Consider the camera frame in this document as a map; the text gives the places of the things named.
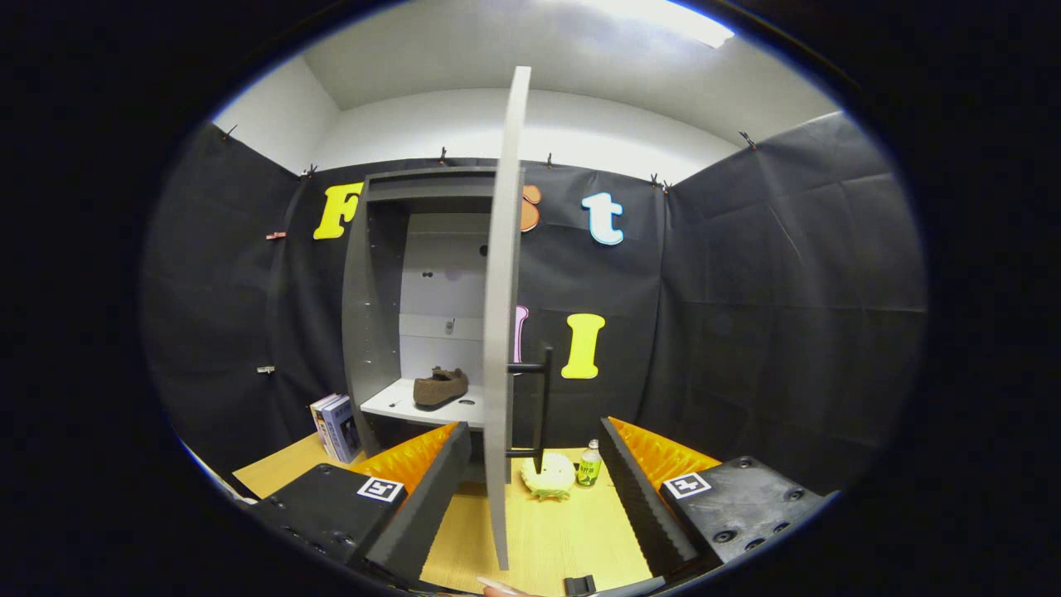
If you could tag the green drink bottle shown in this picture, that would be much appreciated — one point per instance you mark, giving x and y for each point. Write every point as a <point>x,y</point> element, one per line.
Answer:
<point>589,466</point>

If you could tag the white book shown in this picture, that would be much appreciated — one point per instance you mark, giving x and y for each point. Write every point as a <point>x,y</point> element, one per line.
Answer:
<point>318,419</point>

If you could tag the brown fuzzy shoe with bow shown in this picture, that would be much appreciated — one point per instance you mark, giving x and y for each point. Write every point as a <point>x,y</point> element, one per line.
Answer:
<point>439,388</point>

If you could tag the long ceiling light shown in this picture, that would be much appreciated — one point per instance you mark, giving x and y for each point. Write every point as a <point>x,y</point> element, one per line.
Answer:
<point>663,18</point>

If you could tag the black backdrop cloth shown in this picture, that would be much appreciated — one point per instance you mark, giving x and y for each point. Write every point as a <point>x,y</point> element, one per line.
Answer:
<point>746,332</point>

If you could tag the blue book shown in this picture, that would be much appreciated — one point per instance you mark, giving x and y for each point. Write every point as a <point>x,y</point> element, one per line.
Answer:
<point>341,429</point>

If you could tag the beige shoe cabinet door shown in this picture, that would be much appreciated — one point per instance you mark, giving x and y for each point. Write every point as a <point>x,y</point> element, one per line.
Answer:
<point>501,332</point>

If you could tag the white cabinet shelf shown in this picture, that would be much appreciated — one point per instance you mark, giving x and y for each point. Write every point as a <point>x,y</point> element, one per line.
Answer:
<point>398,405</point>

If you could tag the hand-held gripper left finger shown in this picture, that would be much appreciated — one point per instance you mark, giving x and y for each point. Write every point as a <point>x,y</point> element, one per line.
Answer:
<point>431,506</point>

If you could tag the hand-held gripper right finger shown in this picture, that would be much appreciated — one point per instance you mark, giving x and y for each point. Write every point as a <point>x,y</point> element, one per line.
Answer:
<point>642,506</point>

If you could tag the pale yellow plush toy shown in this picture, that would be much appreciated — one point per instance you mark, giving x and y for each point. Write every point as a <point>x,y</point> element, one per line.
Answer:
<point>549,478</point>

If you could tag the grey shoe cabinet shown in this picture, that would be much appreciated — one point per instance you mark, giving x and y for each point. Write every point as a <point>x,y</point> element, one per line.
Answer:
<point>369,315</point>

